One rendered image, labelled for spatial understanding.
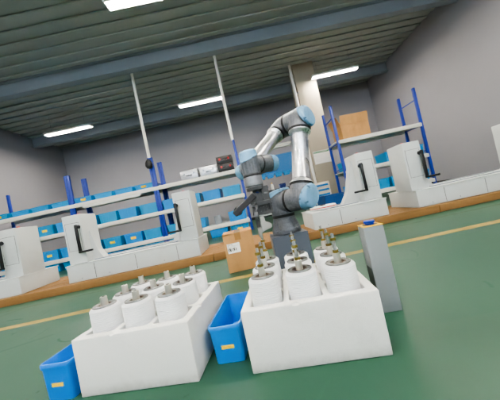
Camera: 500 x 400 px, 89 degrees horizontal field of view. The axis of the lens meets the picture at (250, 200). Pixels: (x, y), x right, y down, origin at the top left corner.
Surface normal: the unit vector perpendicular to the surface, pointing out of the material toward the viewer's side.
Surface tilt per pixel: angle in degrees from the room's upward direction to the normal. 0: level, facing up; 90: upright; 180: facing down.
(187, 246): 90
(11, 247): 90
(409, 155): 90
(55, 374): 92
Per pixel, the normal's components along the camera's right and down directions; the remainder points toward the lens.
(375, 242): -0.12, 0.00
